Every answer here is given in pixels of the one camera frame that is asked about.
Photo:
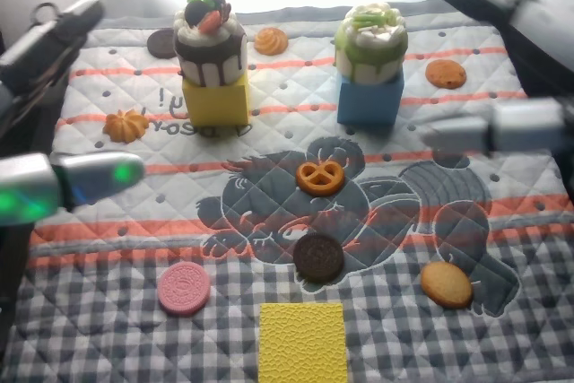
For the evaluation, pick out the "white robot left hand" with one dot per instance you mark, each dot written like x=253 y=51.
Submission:
x=27 y=185

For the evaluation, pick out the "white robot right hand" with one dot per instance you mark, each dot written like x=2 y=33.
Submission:
x=529 y=127

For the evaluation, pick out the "green cream cupcake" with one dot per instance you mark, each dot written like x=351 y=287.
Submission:
x=370 y=51

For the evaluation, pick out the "chocolate cupcake with fruit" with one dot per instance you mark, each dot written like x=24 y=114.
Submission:
x=208 y=51

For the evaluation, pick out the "blue block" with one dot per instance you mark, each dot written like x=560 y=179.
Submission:
x=367 y=102

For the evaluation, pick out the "brown chip cookie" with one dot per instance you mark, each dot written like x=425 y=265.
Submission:
x=445 y=73

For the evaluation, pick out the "orange flower-shaped cookie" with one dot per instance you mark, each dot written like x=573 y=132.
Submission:
x=125 y=126

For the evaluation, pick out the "grey quilt with bear print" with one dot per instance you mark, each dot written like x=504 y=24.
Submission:
x=134 y=248

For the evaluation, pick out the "plain round golden cookie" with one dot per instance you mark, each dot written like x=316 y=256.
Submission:
x=446 y=285

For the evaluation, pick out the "pink sandwich cookie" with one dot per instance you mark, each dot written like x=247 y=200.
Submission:
x=184 y=289

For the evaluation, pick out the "dark chocolate sandwich cookie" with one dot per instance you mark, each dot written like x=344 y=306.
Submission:
x=318 y=257
x=160 y=44

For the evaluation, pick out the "orange pretzel cookie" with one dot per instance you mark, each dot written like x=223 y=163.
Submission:
x=320 y=179

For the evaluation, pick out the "orange swirl cookie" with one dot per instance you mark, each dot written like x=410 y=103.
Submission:
x=270 y=41

